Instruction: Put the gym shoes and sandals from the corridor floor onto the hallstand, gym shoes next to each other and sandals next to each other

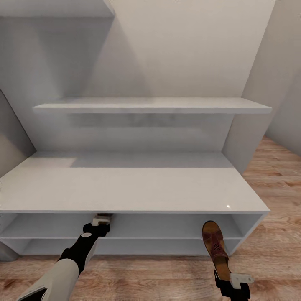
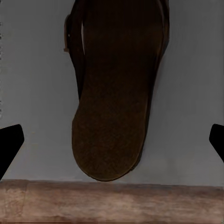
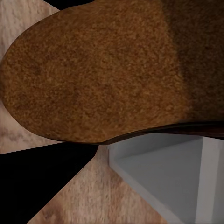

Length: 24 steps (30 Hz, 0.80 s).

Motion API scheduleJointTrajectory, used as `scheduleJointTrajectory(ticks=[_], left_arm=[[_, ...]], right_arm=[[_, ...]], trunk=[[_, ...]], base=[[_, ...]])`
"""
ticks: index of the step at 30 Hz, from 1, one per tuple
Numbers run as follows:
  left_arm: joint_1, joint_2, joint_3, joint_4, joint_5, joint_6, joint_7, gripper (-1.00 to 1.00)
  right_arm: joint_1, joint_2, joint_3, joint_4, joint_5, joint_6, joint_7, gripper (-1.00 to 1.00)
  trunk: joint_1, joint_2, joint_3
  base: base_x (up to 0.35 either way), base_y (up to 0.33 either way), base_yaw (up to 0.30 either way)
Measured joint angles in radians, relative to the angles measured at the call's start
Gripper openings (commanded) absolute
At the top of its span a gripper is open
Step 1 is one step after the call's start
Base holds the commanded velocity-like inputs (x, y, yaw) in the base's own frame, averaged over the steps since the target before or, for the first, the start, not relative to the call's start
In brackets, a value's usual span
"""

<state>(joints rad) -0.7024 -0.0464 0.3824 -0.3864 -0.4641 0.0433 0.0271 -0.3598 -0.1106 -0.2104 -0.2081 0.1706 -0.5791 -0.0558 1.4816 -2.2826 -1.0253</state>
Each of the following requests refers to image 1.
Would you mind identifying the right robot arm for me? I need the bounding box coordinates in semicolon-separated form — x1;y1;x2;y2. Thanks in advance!
214;270;254;301

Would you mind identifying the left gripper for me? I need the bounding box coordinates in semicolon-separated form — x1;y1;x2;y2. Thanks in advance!
84;223;110;237

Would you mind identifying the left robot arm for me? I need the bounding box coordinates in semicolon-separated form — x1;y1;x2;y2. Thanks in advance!
15;215;112;301

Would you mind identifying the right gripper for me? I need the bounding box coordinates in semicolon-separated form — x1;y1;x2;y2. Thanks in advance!
214;270;250;301

